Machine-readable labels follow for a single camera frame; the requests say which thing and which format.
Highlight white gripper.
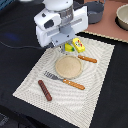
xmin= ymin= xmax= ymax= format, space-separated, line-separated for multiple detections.
xmin=34 ymin=6 xmax=88 ymax=53

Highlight yellow toy banana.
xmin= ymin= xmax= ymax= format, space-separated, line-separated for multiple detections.
xmin=65 ymin=43 xmax=75 ymax=52

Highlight yellow butter box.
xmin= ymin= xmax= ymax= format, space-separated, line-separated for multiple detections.
xmin=72 ymin=38 xmax=85 ymax=53

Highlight brown toy sausage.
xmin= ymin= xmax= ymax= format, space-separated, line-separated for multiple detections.
xmin=38 ymin=80 xmax=52 ymax=101

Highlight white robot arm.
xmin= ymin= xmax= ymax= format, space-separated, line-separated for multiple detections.
xmin=34 ymin=0 xmax=88 ymax=48

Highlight round tan wooden plate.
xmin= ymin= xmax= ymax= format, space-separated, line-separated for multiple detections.
xmin=55 ymin=55 xmax=83 ymax=79

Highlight brown wooden board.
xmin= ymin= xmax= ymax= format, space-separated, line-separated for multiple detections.
xmin=85 ymin=0 xmax=128 ymax=43

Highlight grey pot centre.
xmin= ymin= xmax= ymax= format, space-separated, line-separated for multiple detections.
xmin=86 ymin=0 xmax=104 ymax=24

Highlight white woven placemat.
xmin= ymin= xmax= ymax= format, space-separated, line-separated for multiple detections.
xmin=13 ymin=37 xmax=114 ymax=128

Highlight beige bowl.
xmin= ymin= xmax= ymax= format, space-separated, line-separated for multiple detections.
xmin=116 ymin=4 xmax=128 ymax=31

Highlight knife with wooden handle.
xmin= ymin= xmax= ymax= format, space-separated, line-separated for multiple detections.
xmin=78 ymin=55 xmax=97 ymax=63

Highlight fork with wooden handle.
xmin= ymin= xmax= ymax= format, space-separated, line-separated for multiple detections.
xmin=44 ymin=71 xmax=85 ymax=90

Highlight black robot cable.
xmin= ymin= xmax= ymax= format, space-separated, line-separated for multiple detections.
xmin=0 ymin=39 xmax=44 ymax=51

